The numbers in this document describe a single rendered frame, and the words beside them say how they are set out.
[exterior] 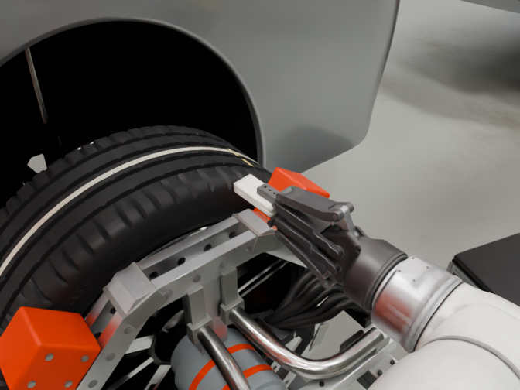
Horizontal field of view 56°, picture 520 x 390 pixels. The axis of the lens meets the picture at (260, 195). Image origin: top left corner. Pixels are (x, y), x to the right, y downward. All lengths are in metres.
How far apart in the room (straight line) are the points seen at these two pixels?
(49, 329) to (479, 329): 0.48
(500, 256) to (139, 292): 1.55
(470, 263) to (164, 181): 1.39
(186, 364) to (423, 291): 0.47
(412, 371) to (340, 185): 2.38
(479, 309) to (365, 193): 2.24
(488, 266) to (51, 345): 1.58
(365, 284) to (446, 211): 2.19
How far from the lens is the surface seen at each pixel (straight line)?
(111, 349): 0.69
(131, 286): 0.67
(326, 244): 0.55
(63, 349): 0.65
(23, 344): 0.66
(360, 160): 2.96
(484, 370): 0.40
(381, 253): 0.52
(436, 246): 2.47
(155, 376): 0.99
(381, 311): 0.51
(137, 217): 0.69
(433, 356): 0.40
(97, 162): 0.81
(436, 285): 0.50
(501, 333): 0.46
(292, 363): 0.71
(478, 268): 1.91
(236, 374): 0.70
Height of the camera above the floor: 1.60
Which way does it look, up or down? 38 degrees down
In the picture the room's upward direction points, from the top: straight up
